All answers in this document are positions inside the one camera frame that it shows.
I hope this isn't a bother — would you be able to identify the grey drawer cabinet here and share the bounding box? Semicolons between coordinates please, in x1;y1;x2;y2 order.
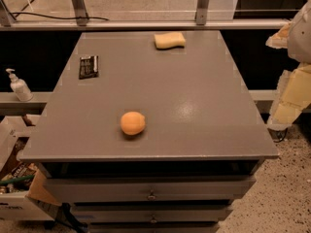
20;31;278;233

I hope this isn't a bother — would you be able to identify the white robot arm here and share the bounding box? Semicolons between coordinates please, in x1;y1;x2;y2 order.
265;1;311;131

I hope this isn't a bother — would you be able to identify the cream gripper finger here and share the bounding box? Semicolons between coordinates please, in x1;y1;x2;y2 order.
265;23;291;50
267;63;311;131

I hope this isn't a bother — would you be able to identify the white pump bottle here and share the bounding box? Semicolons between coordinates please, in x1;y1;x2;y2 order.
6;68;33;102

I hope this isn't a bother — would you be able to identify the yellow sponge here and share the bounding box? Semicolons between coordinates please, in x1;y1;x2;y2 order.
155;32;186;50

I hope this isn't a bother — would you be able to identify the black rxbar chocolate wrapper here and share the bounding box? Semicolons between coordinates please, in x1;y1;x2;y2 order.
79;55;99;80

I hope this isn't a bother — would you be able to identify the white box with snacks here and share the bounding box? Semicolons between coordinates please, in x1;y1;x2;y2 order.
0;115;57;221

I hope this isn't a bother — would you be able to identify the black cable on floor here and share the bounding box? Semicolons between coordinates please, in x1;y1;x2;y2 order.
9;11;111;21

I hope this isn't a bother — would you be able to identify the metal guard rail frame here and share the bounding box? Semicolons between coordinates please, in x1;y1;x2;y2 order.
0;0;311;32

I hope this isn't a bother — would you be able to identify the orange fruit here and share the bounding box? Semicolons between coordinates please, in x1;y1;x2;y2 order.
121;112;146;135

